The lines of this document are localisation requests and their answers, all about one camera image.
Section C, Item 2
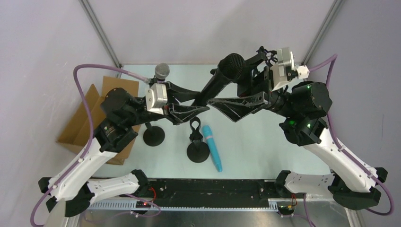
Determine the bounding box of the black orange-ring microphone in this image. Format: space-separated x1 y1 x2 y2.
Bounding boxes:
192 53 245 106

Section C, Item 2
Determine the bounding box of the black tripod shock-mount stand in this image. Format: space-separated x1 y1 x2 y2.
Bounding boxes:
257 46 278 64

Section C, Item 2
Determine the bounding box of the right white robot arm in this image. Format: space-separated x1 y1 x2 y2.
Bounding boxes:
207 50 388 210

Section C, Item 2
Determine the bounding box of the teal blue microphone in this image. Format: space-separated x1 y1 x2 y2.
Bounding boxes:
202 125 223 173

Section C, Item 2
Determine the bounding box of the purple glitter microphone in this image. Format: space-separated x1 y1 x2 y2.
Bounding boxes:
154 62 170 82

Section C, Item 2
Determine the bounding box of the brown cardboard box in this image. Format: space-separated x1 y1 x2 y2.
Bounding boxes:
57 76 139 165

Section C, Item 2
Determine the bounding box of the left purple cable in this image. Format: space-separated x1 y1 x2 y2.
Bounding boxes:
29 64 151 227

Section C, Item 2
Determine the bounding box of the black round-base mic stand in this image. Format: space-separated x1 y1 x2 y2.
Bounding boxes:
143 122 165 147

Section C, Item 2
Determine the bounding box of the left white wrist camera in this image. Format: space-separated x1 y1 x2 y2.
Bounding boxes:
145 83 168 115

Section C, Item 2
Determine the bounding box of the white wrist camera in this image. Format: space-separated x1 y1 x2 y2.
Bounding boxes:
145 83 168 115
270 47 310 91

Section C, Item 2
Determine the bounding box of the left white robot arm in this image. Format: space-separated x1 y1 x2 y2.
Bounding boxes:
38 83 208 217

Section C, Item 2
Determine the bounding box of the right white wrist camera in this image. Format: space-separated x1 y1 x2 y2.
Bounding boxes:
270 47 310 91

